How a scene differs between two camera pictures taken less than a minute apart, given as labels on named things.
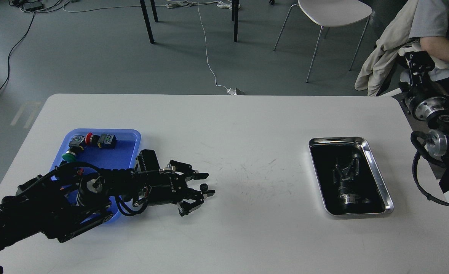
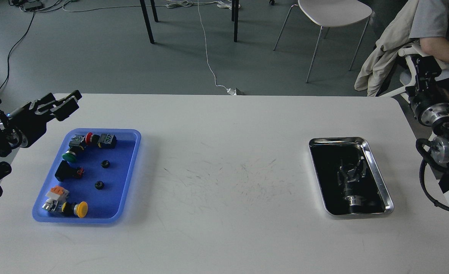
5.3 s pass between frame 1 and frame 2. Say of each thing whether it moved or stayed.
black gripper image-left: moved
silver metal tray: stayed
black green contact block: stayed
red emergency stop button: stayed
